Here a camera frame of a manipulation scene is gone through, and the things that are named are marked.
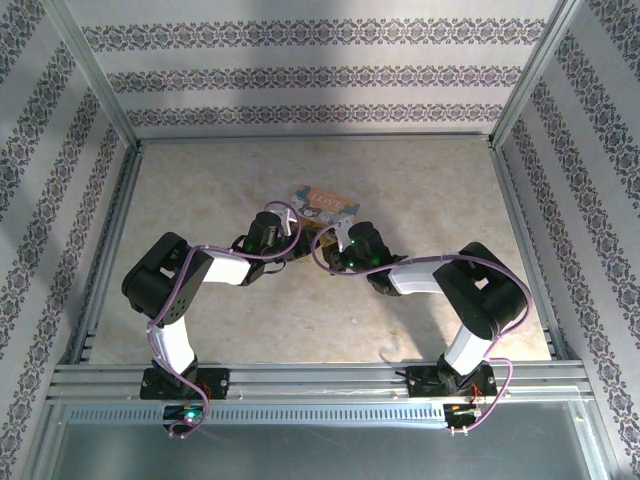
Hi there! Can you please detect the orange LOVE bear tin box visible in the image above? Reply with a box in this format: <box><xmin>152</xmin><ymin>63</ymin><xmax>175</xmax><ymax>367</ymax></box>
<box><xmin>288</xmin><ymin>183</ymin><xmax>362</xmax><ymax>249</ymax></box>

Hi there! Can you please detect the grey metal sheet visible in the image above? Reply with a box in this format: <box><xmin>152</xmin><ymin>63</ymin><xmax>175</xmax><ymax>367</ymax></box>
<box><xmin>29</xmin><ymin>402</ymin><xmax>616</xmax><ymax>480</ymax></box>

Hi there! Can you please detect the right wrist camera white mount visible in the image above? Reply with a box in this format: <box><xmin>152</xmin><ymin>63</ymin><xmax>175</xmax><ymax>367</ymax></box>
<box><xmin>330</xmin><ymin>215</ymin><xmax>357</xmax><ymax>253</ymax></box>

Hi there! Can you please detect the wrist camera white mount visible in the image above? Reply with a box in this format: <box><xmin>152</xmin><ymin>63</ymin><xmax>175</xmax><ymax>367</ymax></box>
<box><xmin>330</xmin><ymin>215</ymin><xmax>357</xmax><ymax>253</ymax></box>
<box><xmin>263</xmin><ymin>201</ymin><xmax>303</xmax><ymax>237</ymax></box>

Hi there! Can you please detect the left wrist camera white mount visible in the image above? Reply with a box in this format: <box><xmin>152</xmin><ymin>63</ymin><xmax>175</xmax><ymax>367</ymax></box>
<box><xmin>263</xmin><ymin>201</ymin><xmax>303</xmax><ymax>237</ymax></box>

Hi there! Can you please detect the aluminium rear rail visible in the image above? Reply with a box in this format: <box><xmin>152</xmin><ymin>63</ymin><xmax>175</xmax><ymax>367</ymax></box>
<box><xmin>137</xmin><ymin>132</ymin><xmax>496</xmax><ymax>146</ymax></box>

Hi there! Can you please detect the long aluminium mounting rail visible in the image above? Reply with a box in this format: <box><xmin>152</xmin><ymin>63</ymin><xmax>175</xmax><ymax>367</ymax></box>
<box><xmin>47</xmin><ymin>363</ymin><xmax>594</xmax><ymax>404</ymax></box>

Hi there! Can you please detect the aluminium side rail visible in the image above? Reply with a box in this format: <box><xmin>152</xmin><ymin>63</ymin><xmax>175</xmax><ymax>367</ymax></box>
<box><xmin>487</xmin><ymin>137</ymin><xmax>584</xmax><ymax>361</ymax></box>
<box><xmin>64</xmin><ymin>139</ymin><xmax>146</xmax><ymax>366</ymax></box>

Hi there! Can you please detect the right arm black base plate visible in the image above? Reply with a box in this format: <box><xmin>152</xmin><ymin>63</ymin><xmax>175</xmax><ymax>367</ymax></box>
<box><xmin>407</xmin><ymin>366</ymin><xmax>499</xmax><ymax>400</ymax></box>

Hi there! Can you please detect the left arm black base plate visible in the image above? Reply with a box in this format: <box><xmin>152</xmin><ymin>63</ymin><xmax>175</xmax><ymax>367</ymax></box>
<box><xmin>139</xmin><ymin>367</ymin><xmax>231</xmax><ymax>401</ymax></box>

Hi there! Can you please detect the slotted grey cable duct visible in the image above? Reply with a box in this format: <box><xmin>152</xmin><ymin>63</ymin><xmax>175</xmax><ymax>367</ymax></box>
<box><xmin>67</xmin><ymin>405</ymin><xmax>451</xmax><ymax>424</ymax></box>

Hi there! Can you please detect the aluminium frame post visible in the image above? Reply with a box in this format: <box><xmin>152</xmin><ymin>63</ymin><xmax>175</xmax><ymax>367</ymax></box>
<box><xmin>42</xmin><ymin>0</ymin><xmax>141</xmax><ymax>146</ymax></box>
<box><xmin>489</xmin><ymin>0</ymin><xmax>589</xmax><ymax>146</ymax></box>

